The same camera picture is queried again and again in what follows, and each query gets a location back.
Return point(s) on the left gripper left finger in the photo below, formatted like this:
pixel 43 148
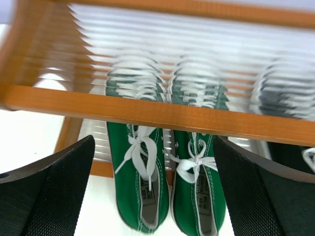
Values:
pixel 44 198

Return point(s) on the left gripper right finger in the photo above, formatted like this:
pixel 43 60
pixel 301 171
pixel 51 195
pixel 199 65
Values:
pixel 264 197

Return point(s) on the green sneaker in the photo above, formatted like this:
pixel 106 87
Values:
pixel 197 201
pixel 141 187

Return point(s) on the black sneaker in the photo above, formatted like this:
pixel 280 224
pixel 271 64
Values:
pixel 286 88

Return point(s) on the wooden shoe shelf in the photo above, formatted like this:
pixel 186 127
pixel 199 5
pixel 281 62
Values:
pixel 57 54

